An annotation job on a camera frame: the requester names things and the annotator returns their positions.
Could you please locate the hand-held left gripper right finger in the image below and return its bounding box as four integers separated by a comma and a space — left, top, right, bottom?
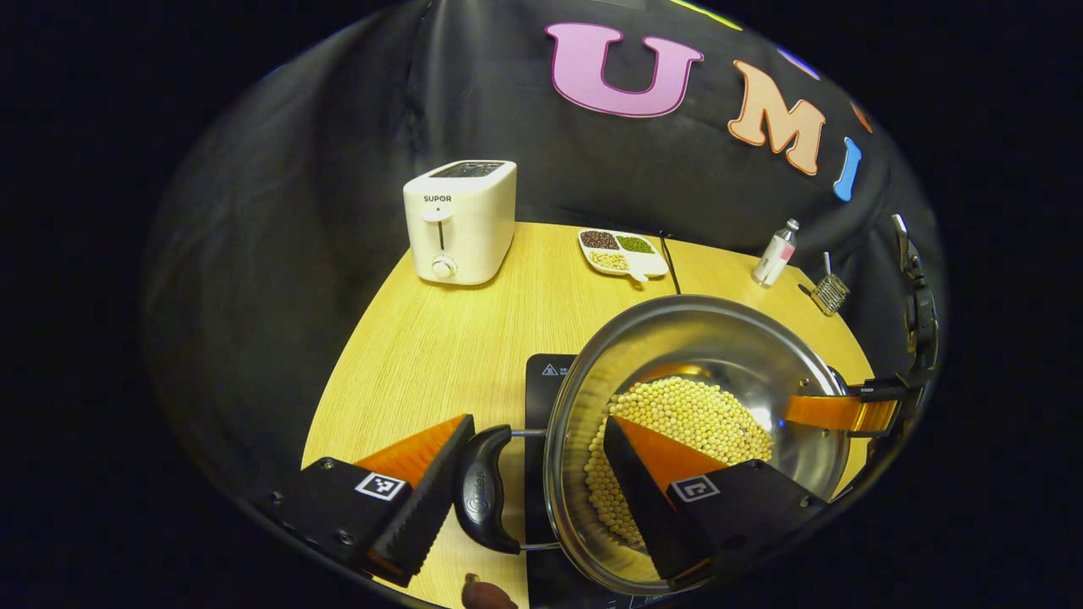
602, 414, 830, 592

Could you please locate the white toaster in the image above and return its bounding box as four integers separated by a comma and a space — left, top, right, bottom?
403, 159, 518, 287

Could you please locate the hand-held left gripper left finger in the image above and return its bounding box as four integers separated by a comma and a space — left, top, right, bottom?
271, 414, 477, 590

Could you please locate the white divided dish of beans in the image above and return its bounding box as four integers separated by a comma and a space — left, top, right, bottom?
578, 228, 670, 283

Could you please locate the steel pot with black handles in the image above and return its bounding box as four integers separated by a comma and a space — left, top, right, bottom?
454, 294, 851, 597

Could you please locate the clear bottle with pink label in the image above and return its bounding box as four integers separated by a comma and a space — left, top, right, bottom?
752, 219, 800, 288

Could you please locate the pile of yellow soybeans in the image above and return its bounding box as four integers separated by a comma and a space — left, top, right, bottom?
584, 376, 775, 547

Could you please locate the black power cable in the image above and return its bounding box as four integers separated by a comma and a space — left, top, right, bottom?
658, 233, 683, 297

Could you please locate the clear ribbed cup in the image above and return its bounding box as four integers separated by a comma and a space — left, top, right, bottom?
811, 272, 850, 317

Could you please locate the black induction cooktop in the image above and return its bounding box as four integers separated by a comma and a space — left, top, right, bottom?
523, 354, 593, 609

